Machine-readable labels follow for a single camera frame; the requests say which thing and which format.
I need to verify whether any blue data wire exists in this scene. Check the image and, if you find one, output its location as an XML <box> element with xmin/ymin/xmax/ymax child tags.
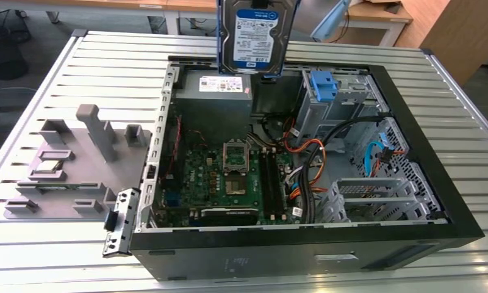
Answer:
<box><xmin>364</xmin><ymin>129</ymin><xmax>392</xmax><ymax>178</ymax></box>

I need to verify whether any hard disk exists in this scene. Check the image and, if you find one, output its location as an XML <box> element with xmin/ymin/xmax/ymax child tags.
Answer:
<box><xmin>216</xmin><ymin>0</ymin><xmax>303</xmax><ymax>77</ymax></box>

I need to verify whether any metal disk bay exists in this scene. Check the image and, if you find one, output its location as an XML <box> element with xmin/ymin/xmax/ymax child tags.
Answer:
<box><xmin>316</xmin><ymin>176</ymin><xmax>450</xmax><ymax>223</ymax></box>

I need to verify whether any metal socket cover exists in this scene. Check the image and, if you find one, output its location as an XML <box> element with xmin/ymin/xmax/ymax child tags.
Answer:
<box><xmin>222</xmin><ymin>139</ymin><xmax>252</xmax><ymax>175</ymax></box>

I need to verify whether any grey power supply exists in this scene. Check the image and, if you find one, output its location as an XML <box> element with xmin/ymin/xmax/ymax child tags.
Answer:
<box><xmin>173</xmin><ymin>70</ymin><xmax>256</xmax><ymax>135</ymax></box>

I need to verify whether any black RAM slot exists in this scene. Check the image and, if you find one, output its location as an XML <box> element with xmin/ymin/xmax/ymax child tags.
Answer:
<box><xmin>270</xmin><ymin>146</ymin><xmax>290</xmax><ymax>221</ymax></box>
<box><xmin>258</xmin><ymin>146</ymin><xmax>279</xmax><ymax>221</ymax></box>

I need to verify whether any CPU socket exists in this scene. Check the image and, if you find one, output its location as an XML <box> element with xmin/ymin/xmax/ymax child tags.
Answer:
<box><xmin>224</xmin><ymin>179</ymin><xmax>248</xmax><ymax>197</ymax></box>

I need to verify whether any green motherboard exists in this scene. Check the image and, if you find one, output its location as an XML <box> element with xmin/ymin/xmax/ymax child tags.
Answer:
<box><xmin>151</xmin><ymin>145</ymin><xmax>310</xmax><ymax>228</ymax></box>

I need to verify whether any black graphics card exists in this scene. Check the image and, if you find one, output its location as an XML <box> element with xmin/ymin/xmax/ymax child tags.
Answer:
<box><xmin>189</xmin><ymin>206</ymin><xmax>262</xmax><ymax>227</ymax></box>

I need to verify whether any blue drive latch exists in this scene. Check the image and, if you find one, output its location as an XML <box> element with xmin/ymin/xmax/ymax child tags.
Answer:
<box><xmin>310</xmin><ymin>70</ymin><xmax>338</xmax><ymax>104</ymax></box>

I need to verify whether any metal drive cage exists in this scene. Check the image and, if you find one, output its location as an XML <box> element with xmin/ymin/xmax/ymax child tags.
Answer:
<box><xmin>295</xmin><ymin>69</ymin><xmax>391</xmax><ymax>147</ymax></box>

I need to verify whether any black PC case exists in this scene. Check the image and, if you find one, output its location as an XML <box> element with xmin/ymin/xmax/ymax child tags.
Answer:
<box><xmin>128</xmin><ymin>54</ymin><xmax>486</xmax><ymax>282</ymax></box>

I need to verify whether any metal slot retention latch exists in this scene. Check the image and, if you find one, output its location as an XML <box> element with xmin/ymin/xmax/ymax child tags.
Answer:
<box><xmin>101</xmin><ymin>187</ymin><xmax>143</xmax><ymax>258</ymax></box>

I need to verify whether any grey parts rack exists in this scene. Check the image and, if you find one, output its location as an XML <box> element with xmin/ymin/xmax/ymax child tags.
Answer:
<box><xmin>1</xmin><ymin>103</ymin><xmax>153</xmax><ymax>220</ymax></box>

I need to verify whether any silver CPU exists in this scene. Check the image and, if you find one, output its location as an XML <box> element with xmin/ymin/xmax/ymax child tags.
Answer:
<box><xmin>35</xmin><ymin>159</ymin><xmax>63</xmax><ymax>172</ymax></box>

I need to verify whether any green RAM stick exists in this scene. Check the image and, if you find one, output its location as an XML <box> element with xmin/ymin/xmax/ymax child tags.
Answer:
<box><xmin>17</xmin><ymin>181</ymin><xmax>99</xmax><ymax>192</ymax></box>

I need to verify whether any long wooden desk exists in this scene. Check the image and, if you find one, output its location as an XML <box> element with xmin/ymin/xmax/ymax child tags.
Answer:
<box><xmin>44</xmin><ymin>0</ymin><xmax>219</xmax><ymax>35</ymax></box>

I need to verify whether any black bin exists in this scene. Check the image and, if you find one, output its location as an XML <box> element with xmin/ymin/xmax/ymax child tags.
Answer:
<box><xmin>0</xmin><ymin>7</ymin><xmax>32</xmax><ymax>81</ymax></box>

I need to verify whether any grey yellow wire bundle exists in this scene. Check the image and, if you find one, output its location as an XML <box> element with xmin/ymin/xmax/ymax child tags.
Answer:
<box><xmin>246</xmin><ymin>131</ymin><xmax>288</xmax><ymax>150</ymax></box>

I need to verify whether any orange red wire bundle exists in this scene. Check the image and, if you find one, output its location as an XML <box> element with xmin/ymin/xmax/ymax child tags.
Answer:
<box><xmin>283</xmin><ymin>137</ymin><xmax>331</xmax><ymax>199</ymax></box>

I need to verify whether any black cable bundle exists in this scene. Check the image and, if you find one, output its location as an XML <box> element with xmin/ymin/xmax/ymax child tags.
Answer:
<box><xmin>299</xmin><ymin>112</ymin><xmax>394</xmax><ymax>225</ymax></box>

